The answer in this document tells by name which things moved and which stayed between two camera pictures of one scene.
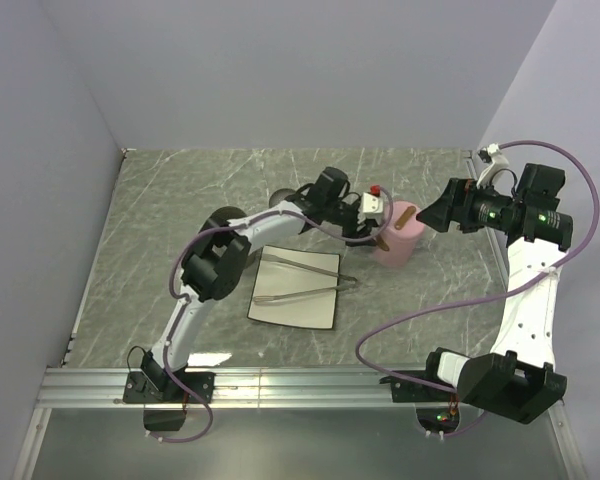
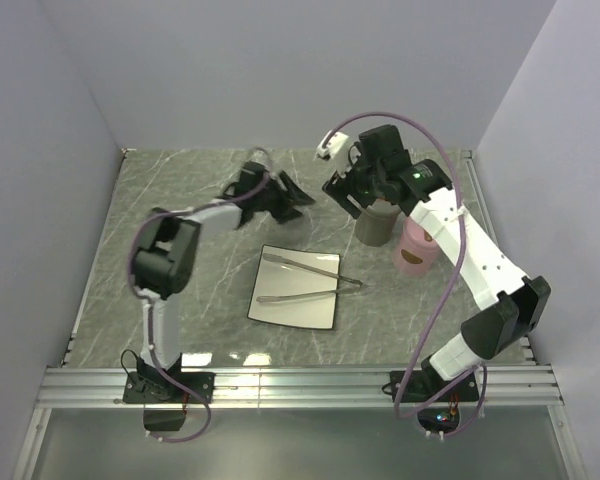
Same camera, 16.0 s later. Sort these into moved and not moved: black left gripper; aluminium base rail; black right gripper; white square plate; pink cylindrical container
Moved: black left gripper; black right gripper; pink cylindrical container
Not moved: aluminium base rail; white square plate
